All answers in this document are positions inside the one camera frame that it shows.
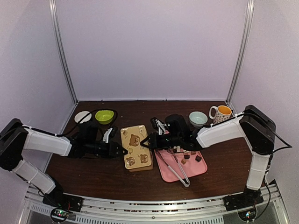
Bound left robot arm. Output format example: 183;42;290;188
0;119;128;208

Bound white mug yellow inside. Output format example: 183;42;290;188
209;105;232;125

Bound right aluminium frame post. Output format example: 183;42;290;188
226;0;254;107

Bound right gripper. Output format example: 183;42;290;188
141;132;182;151

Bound light blue bowl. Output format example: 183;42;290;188
189;111;208;127

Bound left aluminium frame post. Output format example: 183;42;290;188
49;0;78;104

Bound dark square chocolate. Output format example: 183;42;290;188
195;155;202;162

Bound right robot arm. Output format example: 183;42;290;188
140;105;292;210

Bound green bowl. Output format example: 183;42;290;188
95;110;114;125

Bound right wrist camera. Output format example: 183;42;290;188
150;117;169;135

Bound beige bear tin lid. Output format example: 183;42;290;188
120;125;153;168

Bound beige tin box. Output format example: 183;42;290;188
126;161;153;172

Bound small white black bowl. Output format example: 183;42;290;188
74;111;92;124

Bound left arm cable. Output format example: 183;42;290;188
56;109;119;137

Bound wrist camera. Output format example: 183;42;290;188
103;126;118;143
150;117;169;135

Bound front aluminium rail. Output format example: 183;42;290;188
17;185;290;224

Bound metal tongs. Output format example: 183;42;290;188
155;149;191;188

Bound pink tray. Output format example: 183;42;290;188
154;129;208;183

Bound aluminium frame post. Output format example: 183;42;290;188
226;0;254;107
49;0;78;104

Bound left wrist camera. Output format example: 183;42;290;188
103;126;118;143

